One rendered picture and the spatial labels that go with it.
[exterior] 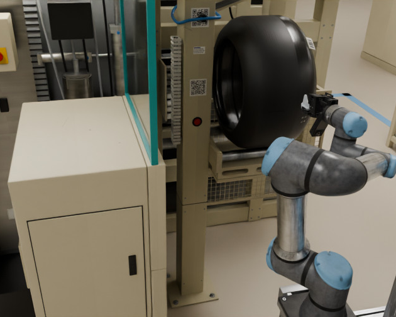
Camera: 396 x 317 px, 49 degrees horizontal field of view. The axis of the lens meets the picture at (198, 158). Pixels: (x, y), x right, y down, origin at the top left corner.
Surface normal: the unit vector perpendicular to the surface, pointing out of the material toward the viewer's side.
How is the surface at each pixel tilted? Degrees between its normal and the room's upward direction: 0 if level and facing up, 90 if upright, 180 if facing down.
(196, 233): 90
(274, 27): 23
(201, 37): 90
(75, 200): 90
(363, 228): 0
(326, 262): 8
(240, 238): 0
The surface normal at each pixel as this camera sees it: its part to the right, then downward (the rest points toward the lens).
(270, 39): 0.18, -0.44
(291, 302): 0.03, -0.88
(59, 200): 0.27, 0.47
